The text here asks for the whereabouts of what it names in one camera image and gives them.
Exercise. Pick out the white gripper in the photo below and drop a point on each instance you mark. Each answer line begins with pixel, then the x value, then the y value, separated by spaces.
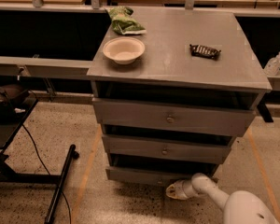
pixel 186 190

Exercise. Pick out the white paper bowl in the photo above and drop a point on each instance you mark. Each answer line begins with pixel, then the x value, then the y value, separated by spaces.
pixel 123 50

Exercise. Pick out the grey top drawer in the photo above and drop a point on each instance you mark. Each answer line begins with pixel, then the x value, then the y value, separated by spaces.
pixel 180 118

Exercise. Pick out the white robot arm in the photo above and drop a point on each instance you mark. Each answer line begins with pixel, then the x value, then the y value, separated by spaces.
pixel 240 207

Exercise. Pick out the green chip bag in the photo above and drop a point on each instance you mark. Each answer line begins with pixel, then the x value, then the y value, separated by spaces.
pixel 123 23

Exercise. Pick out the dark candy bar wrapper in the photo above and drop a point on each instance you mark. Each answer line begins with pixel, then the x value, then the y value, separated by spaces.
pixel 204 52

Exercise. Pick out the grey middle drawer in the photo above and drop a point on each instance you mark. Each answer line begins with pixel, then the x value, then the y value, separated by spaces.
pixel 165 149

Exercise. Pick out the grey bottom drawer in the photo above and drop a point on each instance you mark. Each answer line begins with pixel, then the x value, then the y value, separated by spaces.
pixel 153 171

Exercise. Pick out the grey wooden drawer cabinet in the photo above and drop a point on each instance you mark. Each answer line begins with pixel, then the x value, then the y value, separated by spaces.
pixel 167 73

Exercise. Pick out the grey drawer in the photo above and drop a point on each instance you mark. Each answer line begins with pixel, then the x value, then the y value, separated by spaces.
pixel 153 171
pixel 180 118
pixel 165 149

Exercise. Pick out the clear hand sanitizer bottle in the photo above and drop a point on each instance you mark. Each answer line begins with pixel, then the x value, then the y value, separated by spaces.
pixel 272 67

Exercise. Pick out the grey long workbench rail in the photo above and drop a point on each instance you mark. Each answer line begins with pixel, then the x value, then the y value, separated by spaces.
pixel 45 68

